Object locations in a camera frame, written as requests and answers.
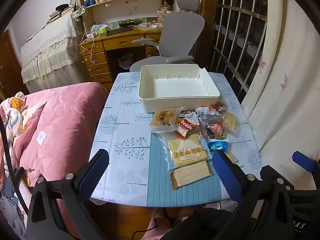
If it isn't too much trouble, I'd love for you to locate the wooden door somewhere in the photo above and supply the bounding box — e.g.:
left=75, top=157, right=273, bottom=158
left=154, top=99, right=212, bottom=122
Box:
left=0, top=30, right=25, bottom=100

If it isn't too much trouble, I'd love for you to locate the white plastic storage box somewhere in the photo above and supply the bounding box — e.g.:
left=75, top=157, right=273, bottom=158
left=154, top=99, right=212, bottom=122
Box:
left=138, top=64, right=221, bottom=113

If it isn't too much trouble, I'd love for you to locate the blue snack packet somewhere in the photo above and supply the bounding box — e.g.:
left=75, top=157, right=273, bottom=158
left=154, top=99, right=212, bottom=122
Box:
left=208, top=137, right=230, bottom=153

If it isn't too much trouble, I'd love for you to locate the doll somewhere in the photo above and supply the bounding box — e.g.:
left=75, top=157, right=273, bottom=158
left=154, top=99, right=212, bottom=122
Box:
left=160, top=0, right=175, bottom=14

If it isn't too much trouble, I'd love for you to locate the wooden bookshelf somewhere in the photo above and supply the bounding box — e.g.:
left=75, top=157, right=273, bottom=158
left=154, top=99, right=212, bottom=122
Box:
left=76, top=0, right=177, bottom=30

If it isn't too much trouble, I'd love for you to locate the lace-covered piano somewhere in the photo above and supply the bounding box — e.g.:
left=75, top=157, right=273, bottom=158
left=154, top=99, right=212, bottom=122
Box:
left=20, top=12, right=87, bottom=93

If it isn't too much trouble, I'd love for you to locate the red cookie packet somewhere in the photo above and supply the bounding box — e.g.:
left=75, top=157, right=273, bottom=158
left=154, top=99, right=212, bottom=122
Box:
left=175, top=117, right=198, bottom=138

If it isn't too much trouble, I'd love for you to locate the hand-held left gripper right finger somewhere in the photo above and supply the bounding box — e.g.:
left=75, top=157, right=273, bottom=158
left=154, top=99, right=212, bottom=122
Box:
left=212, top=150, right=294, bottom=240

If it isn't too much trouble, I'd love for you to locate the large toast bread packet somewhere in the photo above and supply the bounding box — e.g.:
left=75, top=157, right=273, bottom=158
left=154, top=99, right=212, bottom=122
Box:
left=160, top=132, right=213, bottom=171

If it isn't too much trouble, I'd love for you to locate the white charger cable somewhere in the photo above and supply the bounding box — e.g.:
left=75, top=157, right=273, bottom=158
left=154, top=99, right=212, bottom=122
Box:
left=80, top=31, right=98, bottom=64

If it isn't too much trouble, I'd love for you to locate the black keyboard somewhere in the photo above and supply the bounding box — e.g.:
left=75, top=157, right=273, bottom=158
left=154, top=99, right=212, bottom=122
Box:
left=106, top=27, right=133, bottom=35

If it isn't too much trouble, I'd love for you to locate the dark cloth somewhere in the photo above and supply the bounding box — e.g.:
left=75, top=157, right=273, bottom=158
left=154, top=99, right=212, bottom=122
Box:
left=160, top=206, right=240, bottom=240

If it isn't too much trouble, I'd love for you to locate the clear dark snack packet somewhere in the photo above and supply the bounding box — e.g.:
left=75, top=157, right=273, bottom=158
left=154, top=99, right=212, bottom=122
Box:
left=199, top=117, right=210, bottom=143

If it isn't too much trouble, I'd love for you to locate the white red snack bag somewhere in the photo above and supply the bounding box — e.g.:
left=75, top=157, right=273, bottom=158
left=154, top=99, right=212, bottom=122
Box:
left=194, top=104, right=220, bottom=122

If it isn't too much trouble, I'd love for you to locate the stack of books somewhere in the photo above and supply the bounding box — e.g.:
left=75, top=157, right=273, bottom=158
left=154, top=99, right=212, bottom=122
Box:
left=46, top=4, right=75, bottom=24

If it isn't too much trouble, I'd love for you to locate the cartoon printed blanket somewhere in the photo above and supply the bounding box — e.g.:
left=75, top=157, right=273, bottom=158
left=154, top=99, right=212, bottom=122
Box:
left=0, top=92, right=33, bottom=155

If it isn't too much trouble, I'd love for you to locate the patterned fabric bag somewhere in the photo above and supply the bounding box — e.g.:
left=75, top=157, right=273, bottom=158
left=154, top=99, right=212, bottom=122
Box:
left=72, top=5, right=88, bottom=22

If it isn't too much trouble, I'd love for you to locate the red clear snack packet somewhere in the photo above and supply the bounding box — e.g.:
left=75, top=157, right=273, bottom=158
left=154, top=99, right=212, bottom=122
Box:
left=207, top=121, right=226, bottom=137

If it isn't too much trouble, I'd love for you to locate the trash bin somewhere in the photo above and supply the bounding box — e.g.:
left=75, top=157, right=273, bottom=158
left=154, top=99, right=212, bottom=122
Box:
left=117, top=52, right=134, bottom=69

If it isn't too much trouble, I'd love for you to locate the metal window grille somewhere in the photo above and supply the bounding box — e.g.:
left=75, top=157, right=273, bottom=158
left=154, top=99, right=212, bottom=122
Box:
left=210, top=0, right=269, bottom=95

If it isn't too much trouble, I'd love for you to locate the grey office chair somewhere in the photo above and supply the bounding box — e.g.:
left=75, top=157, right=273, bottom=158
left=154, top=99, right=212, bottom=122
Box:
left=129, top=0, right=206, bottom=72

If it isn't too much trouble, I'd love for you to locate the black cable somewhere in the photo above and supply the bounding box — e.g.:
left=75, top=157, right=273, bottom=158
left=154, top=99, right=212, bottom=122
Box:
left=0, top=115, right=29, bottom=213

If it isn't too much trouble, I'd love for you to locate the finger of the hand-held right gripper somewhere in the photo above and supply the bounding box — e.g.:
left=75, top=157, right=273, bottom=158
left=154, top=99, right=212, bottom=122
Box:
left=292, top=151, right=320, bottom=173
left=260, top=165, right=294, bottom=189

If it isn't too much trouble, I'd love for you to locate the golden brown wafer packet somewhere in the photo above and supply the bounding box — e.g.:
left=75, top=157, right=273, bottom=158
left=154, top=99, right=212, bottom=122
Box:
left=170, top=160, right=213, bottom=191

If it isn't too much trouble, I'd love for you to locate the wooden desk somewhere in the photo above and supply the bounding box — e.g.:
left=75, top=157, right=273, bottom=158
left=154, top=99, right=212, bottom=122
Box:
left=79, top=17, right=165, bottom=90

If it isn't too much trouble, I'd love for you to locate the yellow rice cracker packet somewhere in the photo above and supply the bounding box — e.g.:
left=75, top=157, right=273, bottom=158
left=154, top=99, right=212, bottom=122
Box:
left=222, top=111, right=240, bottom=133

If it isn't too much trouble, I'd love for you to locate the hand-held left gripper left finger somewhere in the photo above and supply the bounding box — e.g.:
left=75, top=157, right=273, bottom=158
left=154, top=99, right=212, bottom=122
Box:
left=26, top=149, right=110, bottom=240

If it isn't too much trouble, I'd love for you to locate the pink quilt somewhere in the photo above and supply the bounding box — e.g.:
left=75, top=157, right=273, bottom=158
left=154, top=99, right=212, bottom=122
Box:
left=0, top=82, right=108, bottom=240

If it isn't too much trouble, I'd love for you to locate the clear cake packet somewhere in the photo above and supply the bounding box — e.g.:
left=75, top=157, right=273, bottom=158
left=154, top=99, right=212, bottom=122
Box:
left=149, top=107, right=183, bottom=134

